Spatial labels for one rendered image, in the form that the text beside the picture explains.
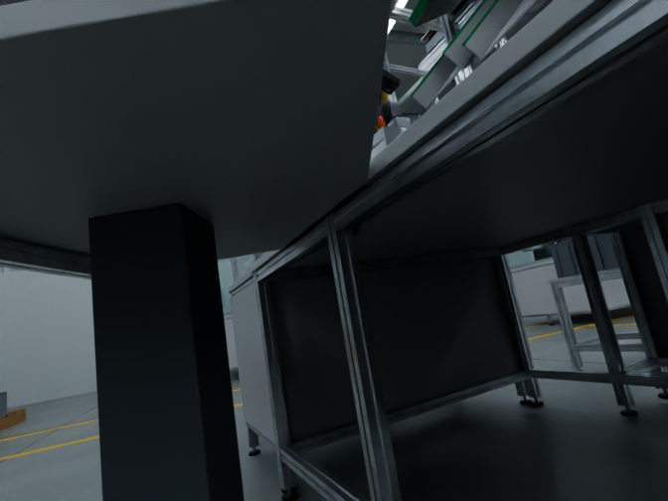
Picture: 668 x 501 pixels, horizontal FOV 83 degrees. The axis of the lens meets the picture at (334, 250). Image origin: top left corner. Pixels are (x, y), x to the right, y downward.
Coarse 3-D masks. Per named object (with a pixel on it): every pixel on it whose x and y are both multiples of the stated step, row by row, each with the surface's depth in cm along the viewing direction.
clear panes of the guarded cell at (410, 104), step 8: (408, 104) 255; (416, 104) 248; (408, 112) 256; (416, 112) 249; (424, 112) 241; (416, 120) 249; (240, 256) 193; (248, 256) 178; (240, 264) 194; (248, 264) 179; (240, 272) 196
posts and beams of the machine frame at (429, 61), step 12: (396, 0) 184; (480, 0) 198; (396, 12) 192; (408, 12) 196; (468, 12) 205; (432, 24) 204; (456, 24) 211; (444, 48) 222; (432, 60) 232; (468, 72) 215
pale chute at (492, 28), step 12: (504, 0) 69; (516, 0) 70; (528, 0) 61; (492, 12) 68; (504, 12) 69; (516, 12) 66; (480, 24) 66; (492, 24) 67; (504, 24) 68; (468, 36) 65; (480, 36) 66; (492, 36) 67; (504, 36) 60; (468, 48) 65; (480, 48) 65; (492, 48) 62
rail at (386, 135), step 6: (384, 126) 77; (378, 132) 78; (384, 132) 76; (390, 132) 77; (396, 132) 78; (378, 138) 78; (384, 138) 78; (390, 138) 77; (378, 144) 80; (384, 144) 77; (372, 150) 82; (378, 150) 79; (372, 156) 81
